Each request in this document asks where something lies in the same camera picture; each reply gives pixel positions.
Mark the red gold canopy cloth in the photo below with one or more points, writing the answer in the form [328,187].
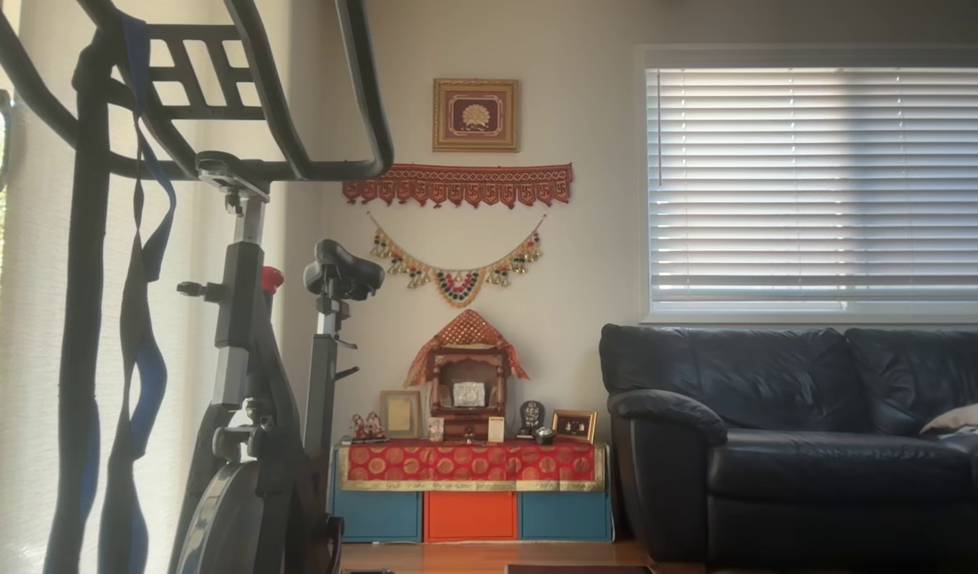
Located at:
[467,327]

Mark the wooden shrine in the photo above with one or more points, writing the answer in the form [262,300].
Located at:
[466,360]

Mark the silver idol plaque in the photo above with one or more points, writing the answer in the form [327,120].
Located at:
[469,394]

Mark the dark idol statue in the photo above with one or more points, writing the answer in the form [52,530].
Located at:
[532,416]

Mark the white card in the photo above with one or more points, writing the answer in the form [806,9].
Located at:
[496,430]

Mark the small deity picture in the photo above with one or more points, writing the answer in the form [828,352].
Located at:
[435,429]

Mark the small black bowl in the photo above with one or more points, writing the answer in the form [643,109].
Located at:
[544,436]

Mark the gold framed picture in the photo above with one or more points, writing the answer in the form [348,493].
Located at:
[476,115]

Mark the red gold table cloth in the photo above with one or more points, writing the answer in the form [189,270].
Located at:
[473,462]

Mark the red idol figurines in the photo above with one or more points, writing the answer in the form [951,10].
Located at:
[368,428]

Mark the blue orange cabinet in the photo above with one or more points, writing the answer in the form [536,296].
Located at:
[470,516]

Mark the black exercise bike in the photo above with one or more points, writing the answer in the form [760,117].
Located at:
[237,303]

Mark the black leather sofa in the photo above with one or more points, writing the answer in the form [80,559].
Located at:
[775,383]

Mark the white window blinds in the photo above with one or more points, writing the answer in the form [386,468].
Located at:
[815,183]

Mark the blue black resistance band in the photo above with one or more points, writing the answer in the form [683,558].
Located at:
[142,375]

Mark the white curtain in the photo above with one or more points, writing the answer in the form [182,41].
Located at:
[34,319]

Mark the white cushion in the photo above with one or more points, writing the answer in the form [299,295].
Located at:
[971,416]

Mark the beaded garland wall hanging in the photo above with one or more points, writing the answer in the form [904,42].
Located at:
[457,287]

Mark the red embroidered wall hanging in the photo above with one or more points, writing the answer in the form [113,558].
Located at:
[457,179]

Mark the pale photo frame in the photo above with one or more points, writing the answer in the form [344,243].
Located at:
[399,414]

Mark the small gold photo frame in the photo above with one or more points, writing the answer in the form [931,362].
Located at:
[575,426]

